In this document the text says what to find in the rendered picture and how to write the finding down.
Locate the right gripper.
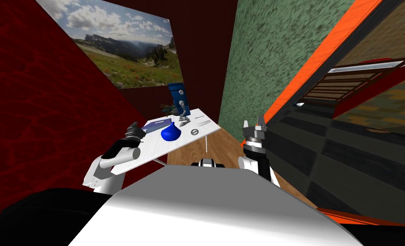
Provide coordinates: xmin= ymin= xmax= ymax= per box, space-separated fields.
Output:
xmin=242 ymin=114 xmax=268 ymax=141

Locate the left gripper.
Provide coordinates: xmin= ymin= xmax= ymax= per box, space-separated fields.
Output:
xmin=125 ymin=122 xmax=146 ymax=141

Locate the blue book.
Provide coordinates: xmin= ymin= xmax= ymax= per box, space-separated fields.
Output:
xmin=141 ymin=118 xmax=173 ymax=135

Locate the white table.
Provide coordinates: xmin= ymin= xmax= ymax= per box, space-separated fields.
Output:
xmin=110 ymin=108 xmax=222 ymax=176

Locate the blue vase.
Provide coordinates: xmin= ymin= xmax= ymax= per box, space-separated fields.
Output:
xmin=160 ymin=121 xmax=182 ymax=142

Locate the dark potted plant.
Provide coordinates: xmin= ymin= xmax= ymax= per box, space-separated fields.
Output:
xmin=158 ymin=103 xmax=181 ymax=115

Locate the blue cabinet with silver knobs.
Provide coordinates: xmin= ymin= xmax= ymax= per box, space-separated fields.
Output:
xmin=167 ymin=82 xmax=192 ymax=117

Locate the landscape picture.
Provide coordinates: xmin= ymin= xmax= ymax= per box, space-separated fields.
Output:
xmin=35 ymin=0 xmax=184 ymax=90

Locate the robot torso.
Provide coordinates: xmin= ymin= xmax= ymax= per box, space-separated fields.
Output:
xmin=67 ymin=158 xmax=364 ymax=246

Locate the red slatted furniture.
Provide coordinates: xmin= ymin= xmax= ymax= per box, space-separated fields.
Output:
xmin=303 ymin=47 xmax=405 ymax=119

